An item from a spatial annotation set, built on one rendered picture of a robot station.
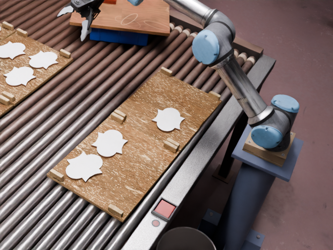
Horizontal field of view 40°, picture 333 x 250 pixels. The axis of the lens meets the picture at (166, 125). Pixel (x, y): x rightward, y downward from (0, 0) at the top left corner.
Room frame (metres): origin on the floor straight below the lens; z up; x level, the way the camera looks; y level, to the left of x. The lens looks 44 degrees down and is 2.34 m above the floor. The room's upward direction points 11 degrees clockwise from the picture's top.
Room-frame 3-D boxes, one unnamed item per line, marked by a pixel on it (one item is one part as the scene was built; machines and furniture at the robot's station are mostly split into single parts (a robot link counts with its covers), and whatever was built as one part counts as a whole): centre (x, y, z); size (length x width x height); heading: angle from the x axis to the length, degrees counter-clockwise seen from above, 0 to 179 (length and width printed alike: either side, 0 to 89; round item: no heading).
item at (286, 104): (1.49, -0.47, 1.09); 0.13 x 0.12 x 0.14; 156
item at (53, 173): (1.04, 0.36, 0.95); 0.06 x 0.02 x 0.03; 67
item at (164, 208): (1.01, -0.06, 0.92); 0.06 x 0.06 x 0.01; 69
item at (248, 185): (1.49, -0.48, 0.44); 0.38 x 0.38 x 0.87; 72
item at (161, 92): (1.55, 0.01, 0.93); 0.41 x 0.35 x 0.02; 157
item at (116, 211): (0.94, 0.12, 0.95); 0.06 x 0.02 x 0.03; 67
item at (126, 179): (1.17, 0.17, 0.93); 0.41 x 0.35 x 0.02; 157
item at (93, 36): (2.12, 0.35, 0.97); 0.31 x 0.31 x 0.10; 9
